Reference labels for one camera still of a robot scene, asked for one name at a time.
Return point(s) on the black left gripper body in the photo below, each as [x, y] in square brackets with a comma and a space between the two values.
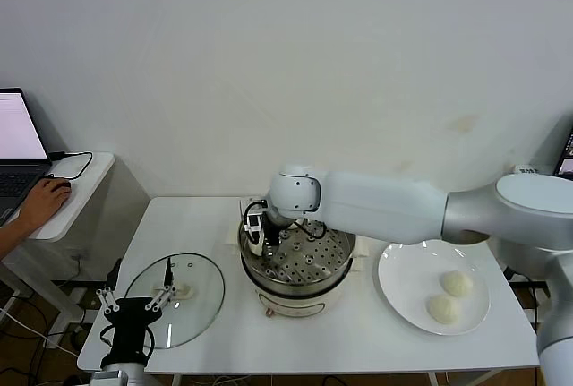
[132, 321]

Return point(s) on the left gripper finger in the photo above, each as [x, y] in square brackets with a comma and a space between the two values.
[168, 271]
[114, 276]

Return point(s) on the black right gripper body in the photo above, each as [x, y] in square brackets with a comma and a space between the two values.
[275, 220]

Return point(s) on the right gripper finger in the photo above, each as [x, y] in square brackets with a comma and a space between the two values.
[272, 237]
[250, 237]

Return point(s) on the white steamed baozi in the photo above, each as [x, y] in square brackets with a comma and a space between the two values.
[443, 308]
[259, 247]
[457, 283]

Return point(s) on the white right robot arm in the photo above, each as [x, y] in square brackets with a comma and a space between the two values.
[380, 211]

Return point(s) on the person's bare forearm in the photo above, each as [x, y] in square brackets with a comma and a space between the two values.
[11, 236]

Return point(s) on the stainless steel steamer basket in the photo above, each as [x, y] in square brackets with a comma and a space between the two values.
[313, 260]

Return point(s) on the person's bare hand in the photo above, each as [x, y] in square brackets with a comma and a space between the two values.
[45, 202]

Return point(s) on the cream electric cooker base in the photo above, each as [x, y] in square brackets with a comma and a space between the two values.
[291, 303]

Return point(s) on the white round plate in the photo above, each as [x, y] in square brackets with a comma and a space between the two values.
[403, 287]

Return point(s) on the laptop with blank screen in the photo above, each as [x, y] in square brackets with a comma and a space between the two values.
[18, 131]

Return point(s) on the small printed label sticker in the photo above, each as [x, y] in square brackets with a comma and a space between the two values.
[528, 170]

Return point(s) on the white side table with label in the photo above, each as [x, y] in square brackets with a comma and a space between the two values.
[547, 170]

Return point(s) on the laptop showing video windows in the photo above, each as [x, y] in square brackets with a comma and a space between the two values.
[566, 162]

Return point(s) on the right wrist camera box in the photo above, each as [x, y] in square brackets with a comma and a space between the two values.
[254, 223]

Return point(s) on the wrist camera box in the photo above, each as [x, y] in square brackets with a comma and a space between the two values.
[105, 379]
[254, 223]

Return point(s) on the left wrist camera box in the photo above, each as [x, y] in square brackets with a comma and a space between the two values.
[105, 379]

